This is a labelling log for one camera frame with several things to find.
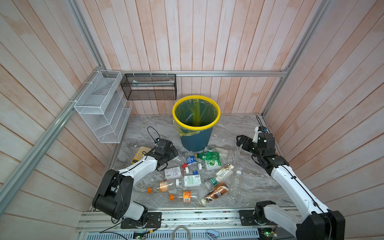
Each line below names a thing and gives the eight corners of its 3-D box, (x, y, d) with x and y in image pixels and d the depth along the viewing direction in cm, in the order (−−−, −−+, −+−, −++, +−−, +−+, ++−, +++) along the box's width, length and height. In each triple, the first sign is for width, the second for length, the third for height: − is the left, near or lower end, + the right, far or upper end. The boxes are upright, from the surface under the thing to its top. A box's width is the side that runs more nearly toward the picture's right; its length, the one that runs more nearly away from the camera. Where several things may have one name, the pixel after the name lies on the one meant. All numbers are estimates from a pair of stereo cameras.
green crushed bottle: (195, 159, 95) (195, 154, 90) (196, 152, 98) (196, 148, 94) (219, 163, 93) (220, 159, 88) (220, 156, 96) (221, 152, 91)
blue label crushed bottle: (189, 176, 88) (189, 174, 86) (185, 159, 95) (185, 157, 93) (200, 173, 89) (200, 172, 87) (195, 157, 96) (195, 155, 94)
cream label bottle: (218, 183, 86) (219, 179, 82) (213, 177, 89) (214, 173, 84) (232, 171, 91) (234, 167, 87) (227, 166, 93) (229, 162, 89)
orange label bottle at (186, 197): (170, 203, 80) (169, 200, 76) (171, 194, 83) (170, 191, 79) (199, 203, 80) (199, 200, 76) (198, 194, 83) (199, 191, 79)
